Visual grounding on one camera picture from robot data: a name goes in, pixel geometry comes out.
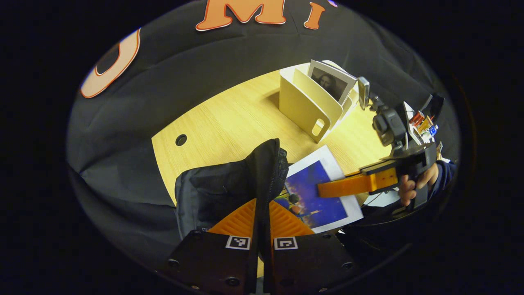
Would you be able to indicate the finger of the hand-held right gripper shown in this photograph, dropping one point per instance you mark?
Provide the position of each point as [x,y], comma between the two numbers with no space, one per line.
[352,185]

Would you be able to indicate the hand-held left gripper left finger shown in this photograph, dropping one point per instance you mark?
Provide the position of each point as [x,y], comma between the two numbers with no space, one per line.
[213,262]

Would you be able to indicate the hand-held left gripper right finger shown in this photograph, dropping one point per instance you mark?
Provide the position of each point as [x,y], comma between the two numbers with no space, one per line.
[311,262]

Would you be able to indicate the blue cover book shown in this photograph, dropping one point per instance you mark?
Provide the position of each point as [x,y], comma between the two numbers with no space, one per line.
[319,209]

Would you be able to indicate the black schoolbag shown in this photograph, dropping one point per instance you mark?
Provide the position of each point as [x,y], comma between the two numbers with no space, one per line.
[221,184]

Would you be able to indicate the white bookshelf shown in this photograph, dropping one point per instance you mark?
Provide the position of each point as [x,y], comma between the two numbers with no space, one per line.
[299,106]

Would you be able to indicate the grey portrait cover book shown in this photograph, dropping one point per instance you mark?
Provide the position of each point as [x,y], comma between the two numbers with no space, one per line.
[329,82]

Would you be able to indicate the white paper sheet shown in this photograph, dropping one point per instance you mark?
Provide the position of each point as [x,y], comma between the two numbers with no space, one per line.
[380,200]

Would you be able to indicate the white electronics board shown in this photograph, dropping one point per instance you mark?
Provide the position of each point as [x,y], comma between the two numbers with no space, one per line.
[419,123]

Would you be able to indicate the black backdrop cloth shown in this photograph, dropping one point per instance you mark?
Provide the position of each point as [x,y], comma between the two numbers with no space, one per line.
[163,82]

